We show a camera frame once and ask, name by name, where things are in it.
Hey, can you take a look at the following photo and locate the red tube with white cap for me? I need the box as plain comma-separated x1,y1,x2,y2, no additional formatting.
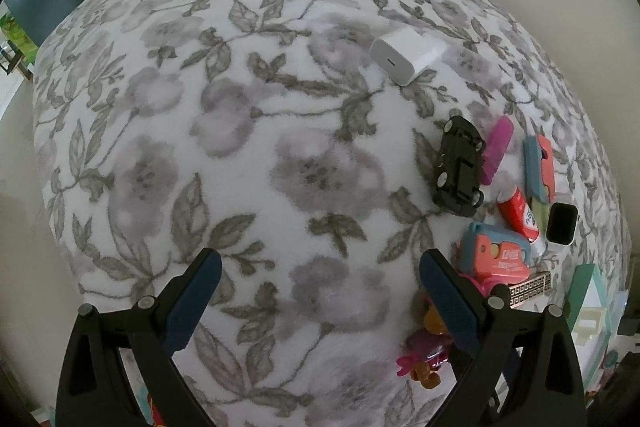
496,187,548,258

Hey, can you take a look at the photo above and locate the pink and blue toy knife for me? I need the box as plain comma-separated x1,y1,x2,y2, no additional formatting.
522,134,557,233

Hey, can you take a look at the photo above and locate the white charger adapter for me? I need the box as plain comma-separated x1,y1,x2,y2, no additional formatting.
370,27,448,86

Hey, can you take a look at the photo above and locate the pink and blue tape dispenser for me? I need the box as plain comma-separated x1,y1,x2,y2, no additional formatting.
457,222,532,283

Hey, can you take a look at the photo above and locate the pink tube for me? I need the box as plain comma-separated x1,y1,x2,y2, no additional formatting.
480,116,516,185

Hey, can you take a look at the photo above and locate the grey floral blanket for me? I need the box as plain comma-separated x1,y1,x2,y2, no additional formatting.
31,0,630,427

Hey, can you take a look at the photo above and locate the pink toy figure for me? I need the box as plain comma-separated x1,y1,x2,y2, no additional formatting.
395,294,453,390

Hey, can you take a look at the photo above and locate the black toy car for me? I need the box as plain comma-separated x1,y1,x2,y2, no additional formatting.
431,116,487,217

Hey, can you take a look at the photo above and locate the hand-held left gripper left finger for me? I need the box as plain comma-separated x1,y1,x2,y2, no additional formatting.
56,248,223,427

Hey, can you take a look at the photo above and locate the cream plastic frame toy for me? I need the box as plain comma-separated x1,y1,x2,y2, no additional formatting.
575,309,608,340

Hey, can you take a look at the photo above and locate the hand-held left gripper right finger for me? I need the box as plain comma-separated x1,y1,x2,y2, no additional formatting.
419,248,587,427

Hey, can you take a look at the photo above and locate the silver harmonica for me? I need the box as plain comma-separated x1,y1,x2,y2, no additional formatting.
505,271,553,310

